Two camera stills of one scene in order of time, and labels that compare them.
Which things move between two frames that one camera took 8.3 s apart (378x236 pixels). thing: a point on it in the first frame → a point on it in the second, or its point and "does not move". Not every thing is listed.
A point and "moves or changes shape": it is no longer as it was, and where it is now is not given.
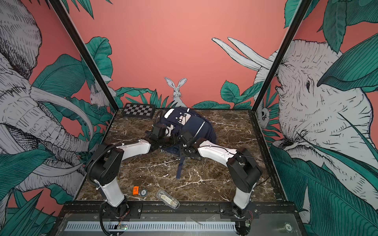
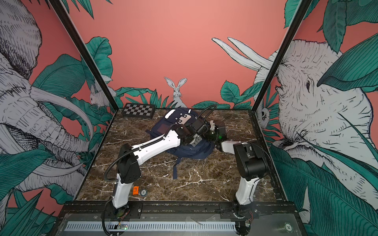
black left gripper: (174, 140) → (200, 140)
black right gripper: (182, 148) → (207, 139)
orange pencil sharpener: (136, 190) does not move
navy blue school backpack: (179, 120) moves or changes shape
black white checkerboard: (139, 110) does not move
